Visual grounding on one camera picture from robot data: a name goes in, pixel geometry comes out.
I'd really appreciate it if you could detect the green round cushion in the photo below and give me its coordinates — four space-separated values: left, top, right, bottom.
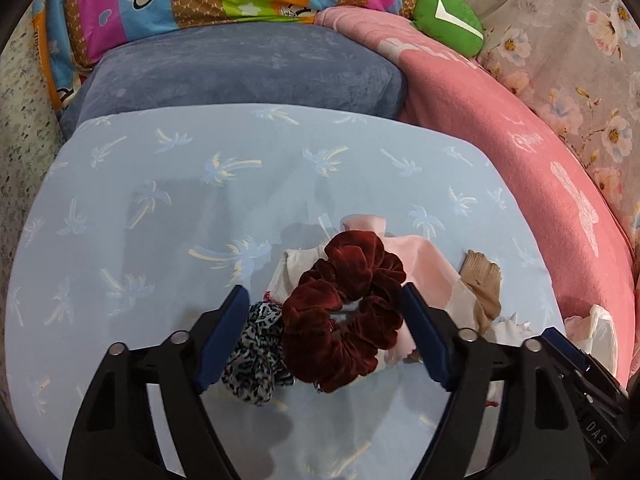
412 0 485 58

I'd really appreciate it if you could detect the leopard print scrunchie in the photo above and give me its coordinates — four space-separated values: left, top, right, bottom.
221 301 296 407

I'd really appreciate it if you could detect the beige stocking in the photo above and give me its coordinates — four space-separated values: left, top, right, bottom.
459 250 502 336

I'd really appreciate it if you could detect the trash bin with white bag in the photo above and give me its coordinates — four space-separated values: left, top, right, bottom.
565 304 621 378

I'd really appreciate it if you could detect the pink blanket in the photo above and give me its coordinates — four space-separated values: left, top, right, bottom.
315 5 640 326

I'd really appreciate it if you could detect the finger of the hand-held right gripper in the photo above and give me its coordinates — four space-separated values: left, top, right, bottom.
541 326 601 376

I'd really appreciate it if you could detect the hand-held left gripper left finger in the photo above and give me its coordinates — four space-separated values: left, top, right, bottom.
62 284 251 480

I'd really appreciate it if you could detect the pale pink cloth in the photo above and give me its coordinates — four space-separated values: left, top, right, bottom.
341 215 466 367

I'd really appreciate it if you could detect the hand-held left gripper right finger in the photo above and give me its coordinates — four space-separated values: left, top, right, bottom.
398 282 586 480

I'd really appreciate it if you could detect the light blue palm-print cloth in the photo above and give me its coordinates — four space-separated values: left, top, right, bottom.
5 104 568 480

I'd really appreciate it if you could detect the white sock with red trim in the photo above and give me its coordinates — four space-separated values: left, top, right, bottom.
262 247 331 307

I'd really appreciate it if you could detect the dark red velvet scrunchie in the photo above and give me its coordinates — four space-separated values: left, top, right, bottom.
281 230 407 393

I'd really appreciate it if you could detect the blue-grey cushion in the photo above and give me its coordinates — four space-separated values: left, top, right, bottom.
59 24 406 136

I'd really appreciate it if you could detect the grey floral sheet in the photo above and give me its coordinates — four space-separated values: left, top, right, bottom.
440 0 640 241

